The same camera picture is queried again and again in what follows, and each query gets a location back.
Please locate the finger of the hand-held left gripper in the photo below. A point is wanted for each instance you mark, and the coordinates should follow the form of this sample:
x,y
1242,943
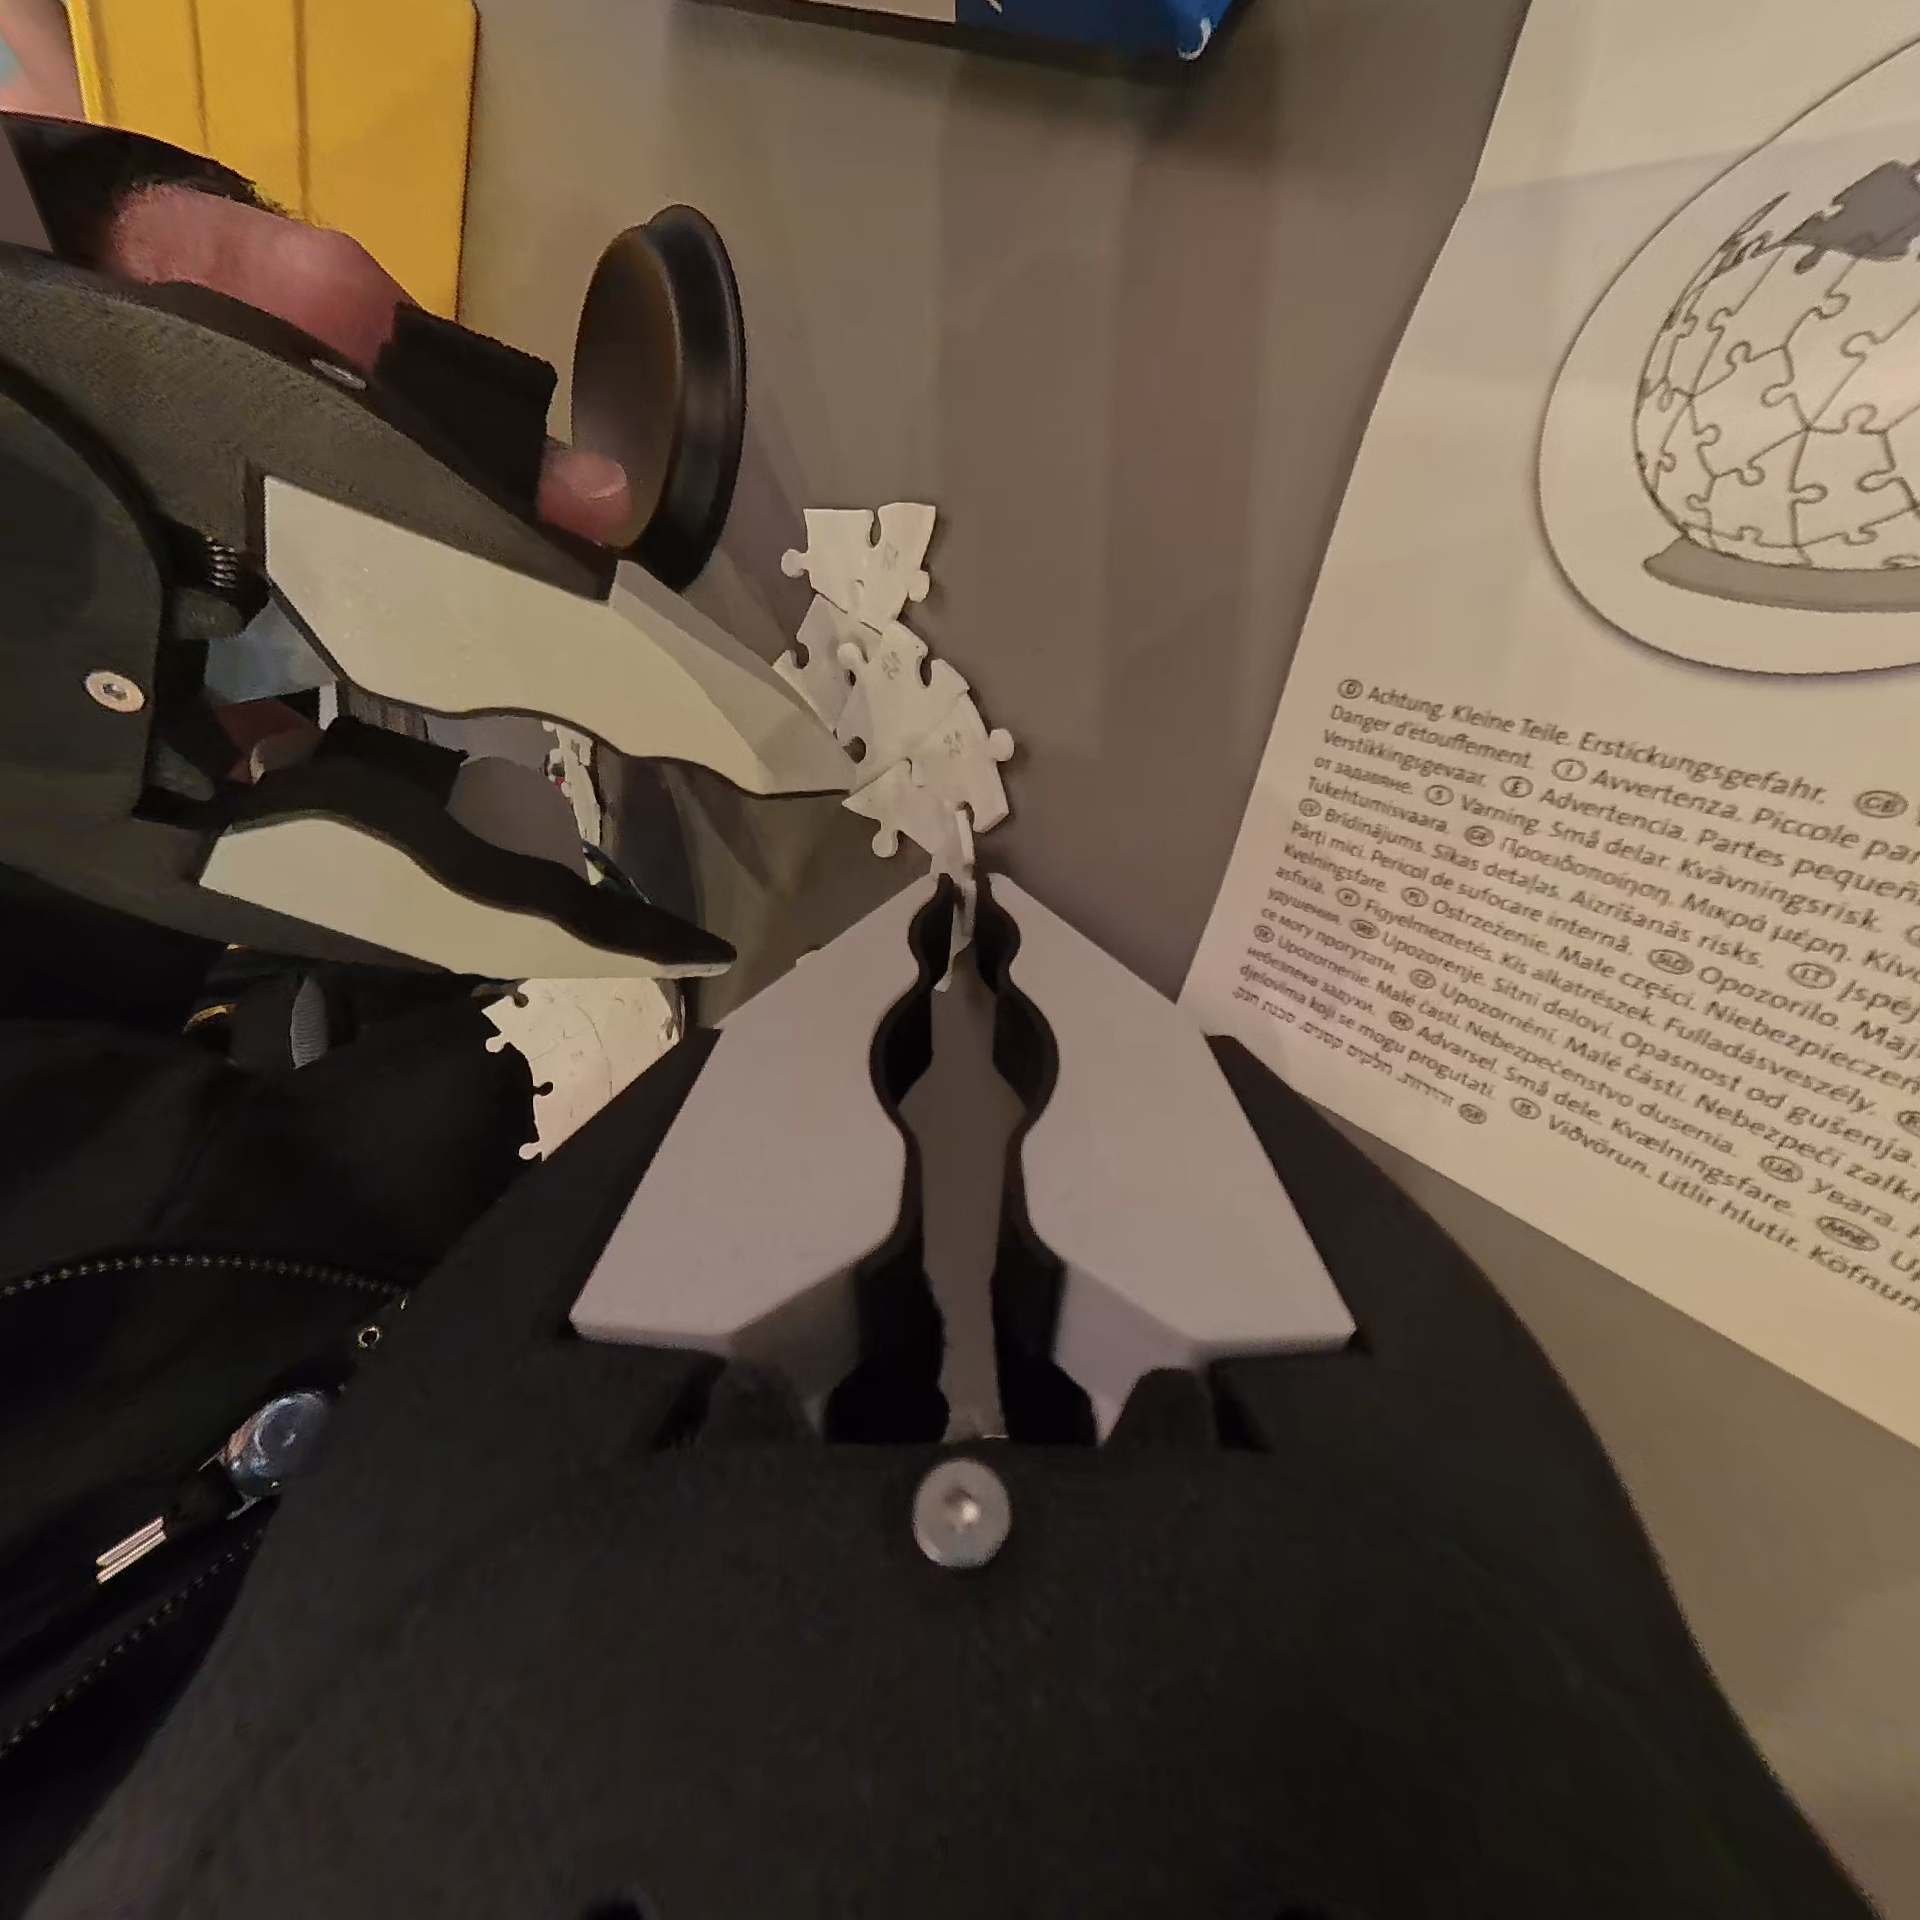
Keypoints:
x,y
497,613
361,873

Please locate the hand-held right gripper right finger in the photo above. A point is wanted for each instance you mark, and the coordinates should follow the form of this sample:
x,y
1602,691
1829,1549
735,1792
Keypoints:
x,y
1189,1197

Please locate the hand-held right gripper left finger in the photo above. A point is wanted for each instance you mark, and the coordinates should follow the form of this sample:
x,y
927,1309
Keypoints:
x,y
757,1169

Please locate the white partly built puzzle ball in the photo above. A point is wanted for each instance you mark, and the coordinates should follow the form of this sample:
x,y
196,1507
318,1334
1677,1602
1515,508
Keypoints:
x,y
893,663

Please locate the person's left forearm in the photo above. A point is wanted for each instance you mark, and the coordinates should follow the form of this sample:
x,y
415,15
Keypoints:
x,y
104,159

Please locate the black round puzzle stand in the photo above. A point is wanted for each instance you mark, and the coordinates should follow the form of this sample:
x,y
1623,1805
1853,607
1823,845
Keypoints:
x,y
660,375

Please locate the blue puzzle box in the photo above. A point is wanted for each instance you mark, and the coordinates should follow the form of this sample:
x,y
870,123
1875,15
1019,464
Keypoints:
x,y
1050,19

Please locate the person's left hand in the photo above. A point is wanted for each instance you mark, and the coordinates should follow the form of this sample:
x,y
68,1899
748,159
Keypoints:
x,y
257,264

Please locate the yellow panel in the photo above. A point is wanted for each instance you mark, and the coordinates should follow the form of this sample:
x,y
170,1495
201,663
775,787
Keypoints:
x,y
304,137

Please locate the white printed instruction sheet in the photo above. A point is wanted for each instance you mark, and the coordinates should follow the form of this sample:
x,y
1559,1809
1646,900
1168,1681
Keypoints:
x,y
1499,757

